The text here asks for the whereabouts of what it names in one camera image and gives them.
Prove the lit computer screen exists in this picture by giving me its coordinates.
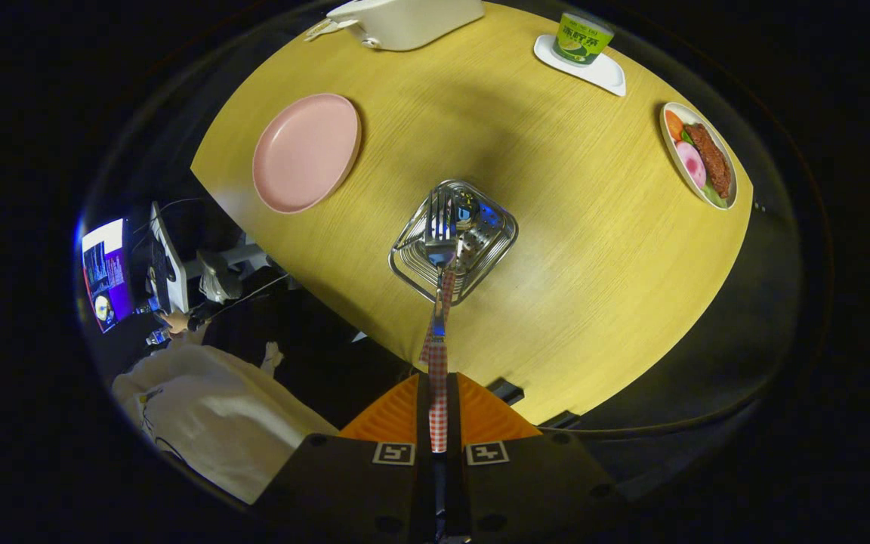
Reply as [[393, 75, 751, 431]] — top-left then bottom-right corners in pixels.
[[80, 219, 134, 333]]

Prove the green label drink bottle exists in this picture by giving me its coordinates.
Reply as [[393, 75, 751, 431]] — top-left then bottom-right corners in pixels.
[[552, 11, 615, 67]]

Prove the black cable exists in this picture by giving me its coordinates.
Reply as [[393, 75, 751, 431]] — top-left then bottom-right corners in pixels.
[[131, 198, 205, 235]]

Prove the white clothing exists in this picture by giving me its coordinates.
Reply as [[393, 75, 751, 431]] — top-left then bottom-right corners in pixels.
[[112, 342, 341, 505]]

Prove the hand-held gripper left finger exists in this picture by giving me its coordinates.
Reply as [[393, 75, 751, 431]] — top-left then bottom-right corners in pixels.
[[254, 372, 437, 541]]

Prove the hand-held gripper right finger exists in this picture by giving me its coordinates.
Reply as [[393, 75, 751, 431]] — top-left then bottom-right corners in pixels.
[[441, 371, 621, 541]]

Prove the perforated metal tray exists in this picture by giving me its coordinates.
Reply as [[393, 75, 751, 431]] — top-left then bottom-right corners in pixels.
[[388, 178, 519, 307]]

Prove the pink food slice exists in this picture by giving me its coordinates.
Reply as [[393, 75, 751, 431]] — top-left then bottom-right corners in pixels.
[[675, 141, 707, 190]]

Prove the pink round plate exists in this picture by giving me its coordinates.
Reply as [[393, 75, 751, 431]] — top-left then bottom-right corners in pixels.
[[252, 93, 363, 215]]

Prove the white-edged monitor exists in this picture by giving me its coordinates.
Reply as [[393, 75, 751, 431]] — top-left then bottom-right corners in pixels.
[[150, 202, 190, 314]]

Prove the white oval food plate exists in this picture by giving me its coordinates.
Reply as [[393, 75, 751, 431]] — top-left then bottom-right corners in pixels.
[[659, 102, 739, 211]]

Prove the checkered handle metal spoon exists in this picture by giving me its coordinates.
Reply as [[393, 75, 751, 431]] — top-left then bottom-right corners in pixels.
[[420, 189, 485, 365]]

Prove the white divided condiment dish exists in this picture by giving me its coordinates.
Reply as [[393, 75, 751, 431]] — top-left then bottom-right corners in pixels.
[[304, 18, 356, 42]]

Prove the grey white chair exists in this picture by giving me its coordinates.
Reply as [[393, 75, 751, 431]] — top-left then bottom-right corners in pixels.
[[182, 236, 273, 304]]

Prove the white square coaster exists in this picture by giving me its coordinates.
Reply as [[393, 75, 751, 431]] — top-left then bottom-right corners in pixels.
[[533, 34, 627, 97]]

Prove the checkered handle metal fork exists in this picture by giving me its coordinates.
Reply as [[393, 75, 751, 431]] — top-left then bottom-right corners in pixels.
[[418, 187, 458, 454]]

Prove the white toaster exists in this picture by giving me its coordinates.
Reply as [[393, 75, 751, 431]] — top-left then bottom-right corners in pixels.
[[326, 0, 486, 52]]

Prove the brown meat piece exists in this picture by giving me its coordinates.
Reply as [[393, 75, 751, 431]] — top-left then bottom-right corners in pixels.
[[683, 123, 733, 199]]

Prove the dark clothing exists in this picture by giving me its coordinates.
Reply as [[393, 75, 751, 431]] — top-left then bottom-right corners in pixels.
[[201, 291, 417, 435]]

